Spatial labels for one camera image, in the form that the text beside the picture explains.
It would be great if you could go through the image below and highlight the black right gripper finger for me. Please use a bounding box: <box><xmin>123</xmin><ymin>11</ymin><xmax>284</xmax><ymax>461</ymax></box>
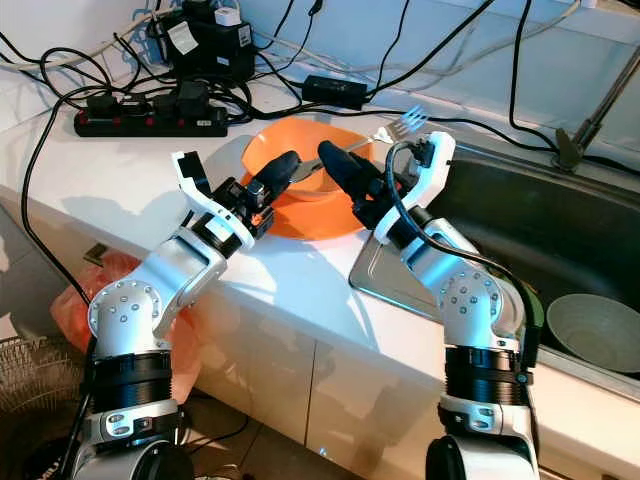
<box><xmin>318</xmin><ymin>140</ymin><xmax>391</xmax><ymax>216</ymax></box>

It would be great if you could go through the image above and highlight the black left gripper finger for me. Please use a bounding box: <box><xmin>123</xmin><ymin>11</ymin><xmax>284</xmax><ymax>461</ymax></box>
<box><xmin>255</xmin><ymin>150</ymin><xmax>303</xmax><ymax>201</ymax></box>

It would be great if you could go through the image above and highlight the large orange plastic dish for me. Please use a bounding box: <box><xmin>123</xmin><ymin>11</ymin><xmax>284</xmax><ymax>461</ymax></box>
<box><xmin>240</xmin><ymin>117</ymin><xmax>386</xmax><ymax>241</ymax></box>

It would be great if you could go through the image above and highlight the silver metal fork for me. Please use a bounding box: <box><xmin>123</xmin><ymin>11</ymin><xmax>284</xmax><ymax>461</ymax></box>
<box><xmin>305</xmin><ymin>105</ymin><xmax>429</xmax><ymax>181</ymax></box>

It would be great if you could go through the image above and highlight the stainless steel kitchen sink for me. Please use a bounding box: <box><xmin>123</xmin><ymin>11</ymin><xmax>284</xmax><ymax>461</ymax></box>
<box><xmin>350</xmin><ymin>135</ymin><xmax>640</xmax><ymax>401</ymax></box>

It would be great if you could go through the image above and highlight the small black power brick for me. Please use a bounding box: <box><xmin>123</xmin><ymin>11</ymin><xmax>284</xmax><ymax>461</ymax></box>
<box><xmin>302</xmin><ymin>75</ymin><xmax>369</xmax><ymax>109</ymax></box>

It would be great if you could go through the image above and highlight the black plug adapter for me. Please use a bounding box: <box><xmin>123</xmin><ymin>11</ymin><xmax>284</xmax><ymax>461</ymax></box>
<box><xmin>175</xmin><ymin>82</ymin><xmax>213</xmax><ymax>116</ymax></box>

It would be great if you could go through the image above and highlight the black power strip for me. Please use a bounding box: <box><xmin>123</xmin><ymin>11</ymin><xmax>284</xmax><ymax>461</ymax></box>
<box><xmin>73</xmin><ymin>103</ymin><xmax>229</xmax><ymax>138</ymax></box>

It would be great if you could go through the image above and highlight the large black labelled charger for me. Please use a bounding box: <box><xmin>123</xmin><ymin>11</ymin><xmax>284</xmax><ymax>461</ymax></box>
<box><xmin>148</xmin><ymin>5</ymin><xmax>254</xmax><ymax>81</ymax></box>

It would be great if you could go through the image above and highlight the dark metal faucet pipe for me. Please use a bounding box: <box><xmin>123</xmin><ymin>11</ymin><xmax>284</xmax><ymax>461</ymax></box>
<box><xmin>555</xmin><ymin>75</ymin><xmax>640</xmax><ymax>169</ymax></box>

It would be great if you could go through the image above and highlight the orange plastic bag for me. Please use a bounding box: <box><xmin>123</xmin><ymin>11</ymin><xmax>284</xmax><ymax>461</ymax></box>
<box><xmin>50</xmin><ymin>250</ymin><xmax>201</xmax><ymax>401</ymax></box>

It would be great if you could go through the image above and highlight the pale round bowl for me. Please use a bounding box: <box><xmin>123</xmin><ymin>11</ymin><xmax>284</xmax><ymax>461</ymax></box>
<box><xmin>545</xmin><ymin>293</ymin><xmax>640</xmax><ymax>376</ymax></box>

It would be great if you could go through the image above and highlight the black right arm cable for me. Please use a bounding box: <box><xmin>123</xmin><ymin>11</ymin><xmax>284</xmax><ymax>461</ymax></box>
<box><xmin>382</xmin><ymin>140</ymin><xmax>549</xmax><ymax>361</ymax></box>

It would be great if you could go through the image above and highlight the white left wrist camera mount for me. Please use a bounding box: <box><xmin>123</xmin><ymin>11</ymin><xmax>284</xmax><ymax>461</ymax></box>
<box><xmin>172</xmin><ymin>150</ymin><xmax>256</xmax><ymax>251</ymax></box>

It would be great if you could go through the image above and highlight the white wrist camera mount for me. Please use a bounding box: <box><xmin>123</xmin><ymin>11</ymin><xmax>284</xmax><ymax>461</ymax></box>
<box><xmin>375</xmin><ymin>132</ymin><xmax>456</xmax><ymax>249</ymax></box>
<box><xmin>172</xmin><ymin>150</ymin><xmax>256</xmax><ymax>251</ymax></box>

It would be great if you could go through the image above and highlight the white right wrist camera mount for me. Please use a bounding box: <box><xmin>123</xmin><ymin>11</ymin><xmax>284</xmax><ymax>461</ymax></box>
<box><xmin>375</xmin><ymin>132</ymin><xmax>456</xmax><ymax>249</ymax></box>

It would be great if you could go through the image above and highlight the long black power cable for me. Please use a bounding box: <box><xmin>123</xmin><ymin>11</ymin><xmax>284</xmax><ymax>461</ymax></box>
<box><xmin>20</xmin><ymin>100</ymin><xmax>91</xmax><ymax>306</ymax></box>

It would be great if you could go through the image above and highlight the black wire fan guard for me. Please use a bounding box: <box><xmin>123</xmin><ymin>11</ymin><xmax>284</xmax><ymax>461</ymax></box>
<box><xmin>0</xmin><ymin>335</ymin><xmax>96</xmax><ymax>480</ymax></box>

